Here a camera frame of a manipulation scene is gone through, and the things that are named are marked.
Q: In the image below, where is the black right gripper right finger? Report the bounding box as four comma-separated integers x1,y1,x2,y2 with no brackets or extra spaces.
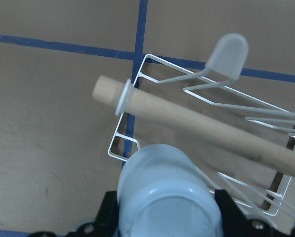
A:
214,189,288,237

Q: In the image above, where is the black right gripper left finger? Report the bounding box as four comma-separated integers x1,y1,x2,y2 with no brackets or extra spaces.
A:
63,191,122,237

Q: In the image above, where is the light blue plastic cup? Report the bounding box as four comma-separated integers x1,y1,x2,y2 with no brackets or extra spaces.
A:
117,144,224,237

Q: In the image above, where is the wooden rack dowel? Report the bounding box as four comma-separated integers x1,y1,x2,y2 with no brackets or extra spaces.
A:
92,76,295,177

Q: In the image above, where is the white wire drying rack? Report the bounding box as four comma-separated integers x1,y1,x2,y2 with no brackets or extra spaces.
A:
115,33,295,220

